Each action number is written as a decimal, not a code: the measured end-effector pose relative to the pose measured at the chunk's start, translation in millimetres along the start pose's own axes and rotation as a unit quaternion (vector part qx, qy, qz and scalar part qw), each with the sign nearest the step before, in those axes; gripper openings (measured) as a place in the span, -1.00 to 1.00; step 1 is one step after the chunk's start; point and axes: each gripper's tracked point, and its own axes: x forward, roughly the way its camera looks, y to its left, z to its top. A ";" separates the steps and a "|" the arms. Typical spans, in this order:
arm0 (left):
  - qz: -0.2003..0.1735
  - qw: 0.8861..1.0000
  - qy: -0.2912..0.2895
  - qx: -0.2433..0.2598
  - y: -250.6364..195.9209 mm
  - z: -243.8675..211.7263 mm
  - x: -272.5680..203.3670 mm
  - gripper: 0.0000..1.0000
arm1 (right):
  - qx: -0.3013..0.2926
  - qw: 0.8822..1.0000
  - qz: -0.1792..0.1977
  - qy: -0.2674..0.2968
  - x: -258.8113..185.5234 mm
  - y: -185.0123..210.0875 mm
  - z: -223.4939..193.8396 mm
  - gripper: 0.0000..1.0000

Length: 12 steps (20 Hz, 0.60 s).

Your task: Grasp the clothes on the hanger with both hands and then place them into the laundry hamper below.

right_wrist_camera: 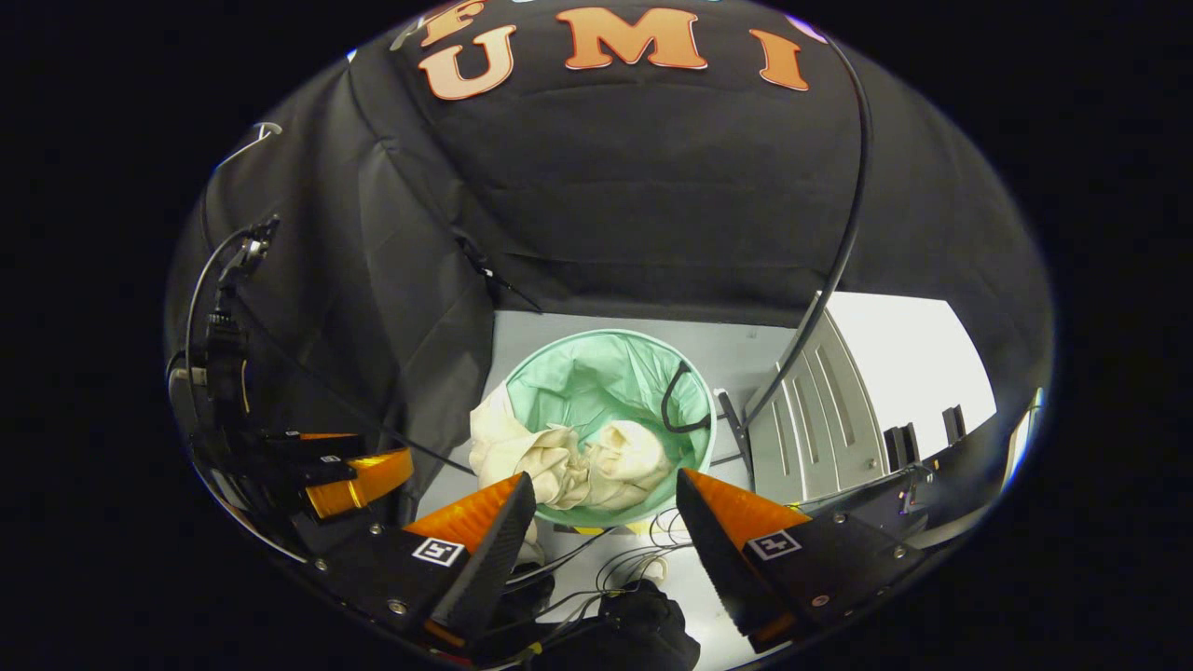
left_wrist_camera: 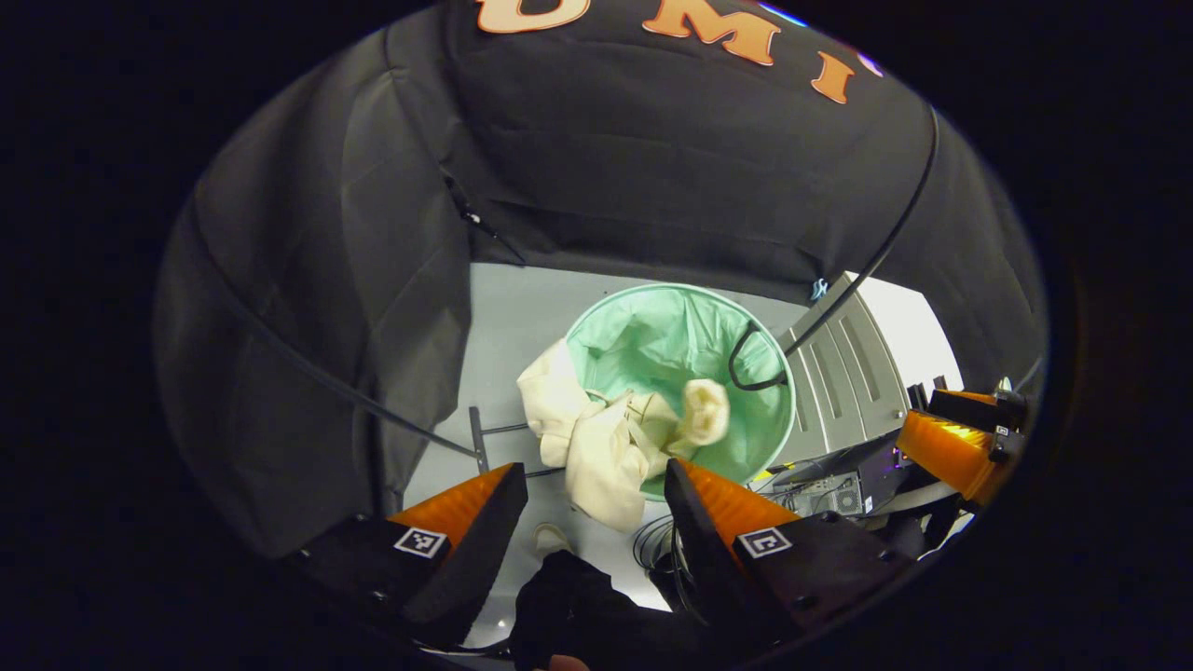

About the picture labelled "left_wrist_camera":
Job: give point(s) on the cream button-up shirt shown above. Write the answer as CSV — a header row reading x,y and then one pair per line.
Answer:
x,y
606,457

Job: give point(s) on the person's dark trousers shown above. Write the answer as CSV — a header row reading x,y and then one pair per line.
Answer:
x,y
578,606

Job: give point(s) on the person's white shoe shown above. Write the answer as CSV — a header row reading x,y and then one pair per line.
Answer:
x,y
552,539

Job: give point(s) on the green laundry hamper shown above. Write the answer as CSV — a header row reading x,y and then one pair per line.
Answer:
x,y
671,335

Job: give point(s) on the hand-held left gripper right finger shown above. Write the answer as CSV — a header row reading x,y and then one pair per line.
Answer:
x,y
708,568

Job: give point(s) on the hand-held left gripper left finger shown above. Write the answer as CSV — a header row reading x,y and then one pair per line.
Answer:
x,y
475,568

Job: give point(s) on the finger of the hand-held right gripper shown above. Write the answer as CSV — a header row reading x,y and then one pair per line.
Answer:
x,y
941,452
979,410

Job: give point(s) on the black computer case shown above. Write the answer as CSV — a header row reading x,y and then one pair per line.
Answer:
x,y
839,489

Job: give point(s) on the black backdrop cloth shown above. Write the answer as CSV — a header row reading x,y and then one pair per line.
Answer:
x,y
652,168

